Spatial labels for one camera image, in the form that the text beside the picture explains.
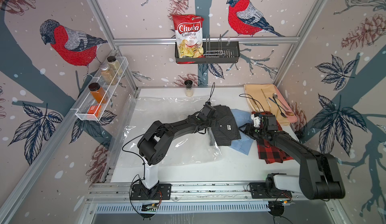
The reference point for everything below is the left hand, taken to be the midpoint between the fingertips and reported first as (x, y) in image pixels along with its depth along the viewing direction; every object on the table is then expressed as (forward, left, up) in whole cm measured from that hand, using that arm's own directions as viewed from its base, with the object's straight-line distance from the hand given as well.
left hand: (217, 117), depth 92 cm
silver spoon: (+25, -49, -8) cm, 55 cm away
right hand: (-6, -14, -2) cm, 16 cm away
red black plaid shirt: (-21, -28, -5) cm, 35 cm away
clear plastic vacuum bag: (+11, +56, -9) cm, 58 cm away
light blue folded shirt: (-14, -16, -9) cm, 23 cm away
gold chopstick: (+15, -41, -8) cm, 44 cm away
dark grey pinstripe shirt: (-5, -5, -5) cm, 9 cm away
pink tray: (+8, -52, -7) cm, 53 cm away
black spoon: (+9, -47, -8) cm, 49 cm away
